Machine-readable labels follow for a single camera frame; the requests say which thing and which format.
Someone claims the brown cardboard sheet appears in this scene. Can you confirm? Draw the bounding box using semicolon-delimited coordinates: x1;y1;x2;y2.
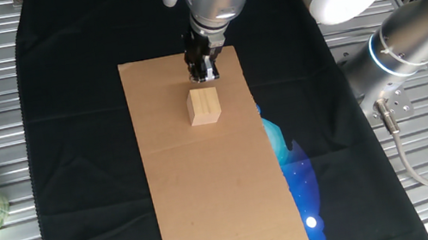
116;36;316;240

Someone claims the black cloth with blue print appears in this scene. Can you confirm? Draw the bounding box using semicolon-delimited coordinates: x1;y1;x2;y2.
1;0;428;240

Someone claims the small wooden block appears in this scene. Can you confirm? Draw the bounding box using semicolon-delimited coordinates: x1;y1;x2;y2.
184;84;225;128

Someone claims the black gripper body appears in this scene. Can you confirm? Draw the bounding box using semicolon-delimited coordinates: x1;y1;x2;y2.
180;25;226;65

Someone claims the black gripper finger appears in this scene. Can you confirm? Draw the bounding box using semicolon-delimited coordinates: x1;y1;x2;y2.
185;58;209;85
203;52;221;83

